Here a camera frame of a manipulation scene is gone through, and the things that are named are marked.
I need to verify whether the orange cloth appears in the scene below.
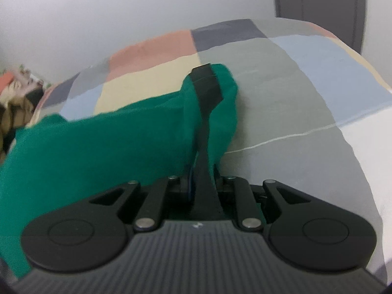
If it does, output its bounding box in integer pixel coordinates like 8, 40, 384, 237
0, 70, 17, 97

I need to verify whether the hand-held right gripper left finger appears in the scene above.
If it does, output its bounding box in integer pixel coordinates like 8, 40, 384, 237
89, 164, 195, 233

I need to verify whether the grey door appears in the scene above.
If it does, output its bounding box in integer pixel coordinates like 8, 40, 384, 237
272, 0, 368, 56

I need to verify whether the green hooded sweatshirt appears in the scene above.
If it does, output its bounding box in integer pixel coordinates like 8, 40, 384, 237
0, 64, 239, 279

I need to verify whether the patterned cloth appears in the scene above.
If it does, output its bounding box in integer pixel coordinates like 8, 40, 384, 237
9, 64, 51, 91

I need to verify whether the patchwork bedsheet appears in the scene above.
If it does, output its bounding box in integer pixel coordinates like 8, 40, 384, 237
29, 18, 392, 285

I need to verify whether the brown fuzzy garment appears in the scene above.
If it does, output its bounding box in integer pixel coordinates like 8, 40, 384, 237
0, 89, 45, 163

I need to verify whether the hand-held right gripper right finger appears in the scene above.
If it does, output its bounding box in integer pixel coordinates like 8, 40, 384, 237
213, 164, 310, 232

